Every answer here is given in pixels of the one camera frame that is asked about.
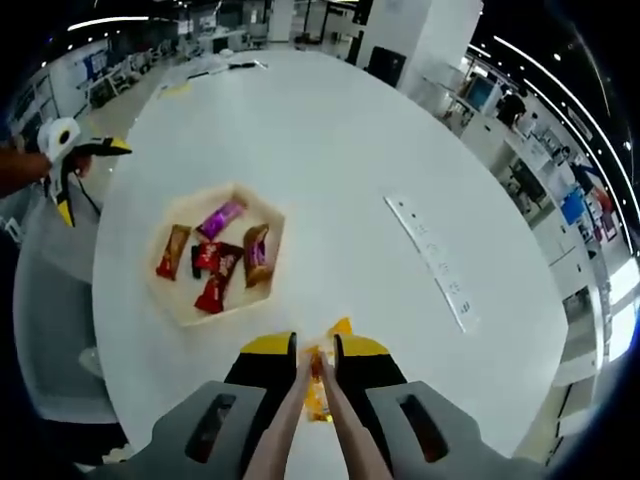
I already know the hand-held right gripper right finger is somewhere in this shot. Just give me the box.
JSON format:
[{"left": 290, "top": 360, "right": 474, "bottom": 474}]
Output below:
[{"left": 332, "top": 332, "right": 546, "bottom": 480}]

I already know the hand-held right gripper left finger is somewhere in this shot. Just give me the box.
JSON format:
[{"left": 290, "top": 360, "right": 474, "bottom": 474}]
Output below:
[{"left": 87, "top": 330, "right": 300, "bottom": 480}]

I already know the red chocolate bar food packet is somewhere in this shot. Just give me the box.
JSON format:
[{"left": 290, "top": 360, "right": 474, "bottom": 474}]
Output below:
[{"left": 193, "top": 244, "right": 246, "bottom": 315}]

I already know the cream hexagonal container tray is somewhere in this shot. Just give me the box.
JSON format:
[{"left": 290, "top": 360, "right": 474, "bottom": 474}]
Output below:
[{"left": 144, "top": 180, "right": 287, "bottom": 329}]

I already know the red brown wafer food packet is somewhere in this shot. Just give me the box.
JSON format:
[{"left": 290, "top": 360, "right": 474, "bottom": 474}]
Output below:
[{"left": 154, "top": 223, "right": 194, "bottom": 282}]

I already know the purple brown snack food packet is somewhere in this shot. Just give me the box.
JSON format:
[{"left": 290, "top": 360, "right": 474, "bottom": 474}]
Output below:
[{"left": 242, "top": 223, "right": 276, "bottom": 290}]

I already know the small red snack food packet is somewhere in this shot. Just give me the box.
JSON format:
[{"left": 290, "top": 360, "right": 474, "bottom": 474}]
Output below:
[{"left": 191, "top": 242, "right": 224, "bottom": 274}]

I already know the person's left hand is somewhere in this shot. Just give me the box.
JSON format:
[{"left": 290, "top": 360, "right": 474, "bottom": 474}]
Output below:
[{"left": 72, "top": 153, "right": 95, "bottom": 180}]

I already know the black office chair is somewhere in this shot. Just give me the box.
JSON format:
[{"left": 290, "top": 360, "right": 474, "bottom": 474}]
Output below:
[
  {"left": 368, "top": 46, "right": 407, "bottom": 86},
  {"left": 512, "top": 162, "right": 546, "bottom": 206}
]

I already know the blue plastic crate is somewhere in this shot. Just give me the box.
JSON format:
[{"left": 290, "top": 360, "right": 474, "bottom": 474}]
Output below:
[{"left": 559, "top": 189, "right": 587, "bottom": 226}]

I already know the cyan lit computer monitor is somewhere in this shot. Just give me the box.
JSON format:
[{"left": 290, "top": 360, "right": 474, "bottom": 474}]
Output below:
[{"left": 467, "top": 77, "right": 494, "bottom": 114}]

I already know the curved ceiling light strip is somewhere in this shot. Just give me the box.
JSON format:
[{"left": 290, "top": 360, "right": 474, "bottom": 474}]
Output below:
[{"left": 492, "top": 34, "right": 636, "bottom": 246}]

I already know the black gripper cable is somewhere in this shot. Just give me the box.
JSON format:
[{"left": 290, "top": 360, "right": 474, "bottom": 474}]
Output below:
[{"left": 74, "top": 172, "right": 104, "bottom": 215}]

